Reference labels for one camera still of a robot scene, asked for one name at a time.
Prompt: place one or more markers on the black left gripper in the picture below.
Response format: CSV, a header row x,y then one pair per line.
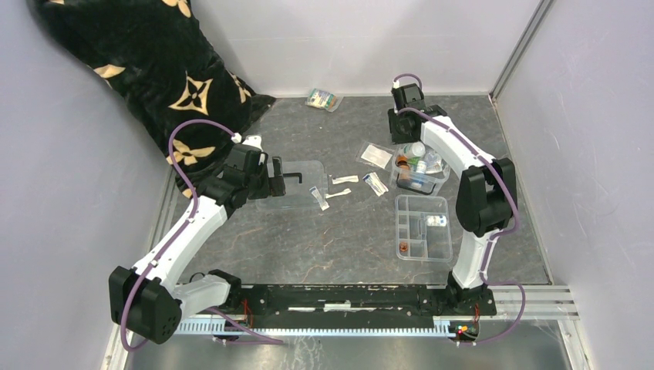
x,y
275,183

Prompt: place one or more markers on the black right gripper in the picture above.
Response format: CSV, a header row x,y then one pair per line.
x,y
396,137

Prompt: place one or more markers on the clear box lid black handle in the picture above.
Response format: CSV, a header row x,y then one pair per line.
x,y
299,178

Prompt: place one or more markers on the white bottle green label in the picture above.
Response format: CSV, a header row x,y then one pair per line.
x,y
413,150

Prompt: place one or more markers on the brown medicine bottle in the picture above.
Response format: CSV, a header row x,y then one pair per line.
x,y
404,170

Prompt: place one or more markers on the clear plastic storage box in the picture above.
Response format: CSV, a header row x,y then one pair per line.
x,y
432,182

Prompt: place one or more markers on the gauze pad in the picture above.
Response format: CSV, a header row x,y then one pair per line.
x,y
374,155

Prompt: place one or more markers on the blue white bandage roll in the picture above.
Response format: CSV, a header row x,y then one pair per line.
x,y
419,175

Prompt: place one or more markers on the white plaster strip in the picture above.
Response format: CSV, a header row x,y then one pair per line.
x,y
345,179

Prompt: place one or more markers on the colourful bandage packet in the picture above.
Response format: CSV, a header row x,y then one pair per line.
x,y
321,99

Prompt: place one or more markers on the clear compartment organizer tray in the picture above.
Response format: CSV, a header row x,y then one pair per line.
x,y
426,244

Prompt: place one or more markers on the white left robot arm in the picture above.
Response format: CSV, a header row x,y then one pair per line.
x,y
147,299

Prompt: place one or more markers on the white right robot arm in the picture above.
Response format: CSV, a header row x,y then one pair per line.
x,y
486,204

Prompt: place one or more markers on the white blue wipe sachet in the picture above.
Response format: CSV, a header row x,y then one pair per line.
x,y
323,204

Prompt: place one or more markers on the black floral plush blanket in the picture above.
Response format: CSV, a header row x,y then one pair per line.
x,y
154,55

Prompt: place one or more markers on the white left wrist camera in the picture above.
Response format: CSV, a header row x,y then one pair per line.
x,y
256,142

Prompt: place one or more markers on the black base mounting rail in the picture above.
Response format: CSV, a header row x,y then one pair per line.
x,y
352,306

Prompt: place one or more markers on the white slotted cable duct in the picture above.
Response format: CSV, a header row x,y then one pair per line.
x,y
206,324

